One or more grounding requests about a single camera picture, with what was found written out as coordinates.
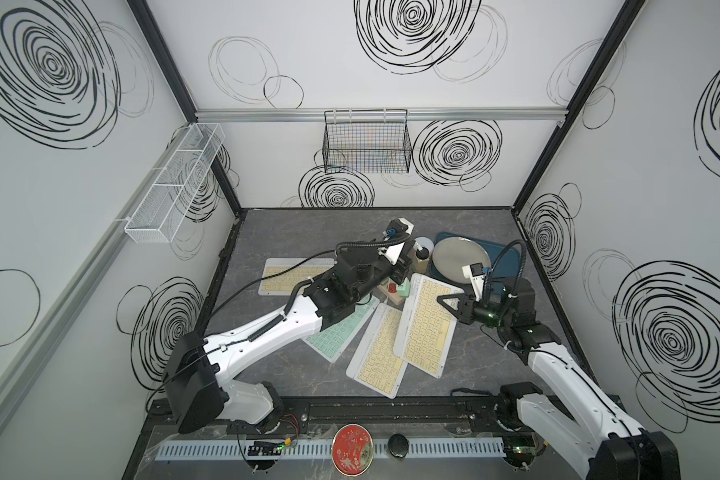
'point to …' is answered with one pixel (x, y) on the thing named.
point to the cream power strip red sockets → (390, 289)
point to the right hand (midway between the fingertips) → (440, 302)
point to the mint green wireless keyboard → (333, 341)
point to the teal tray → (506, 264)
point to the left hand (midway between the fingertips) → (412, 241)
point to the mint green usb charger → (404, 289)
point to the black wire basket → (366, 141)
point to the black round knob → (398, 445)
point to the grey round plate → (450, 255)
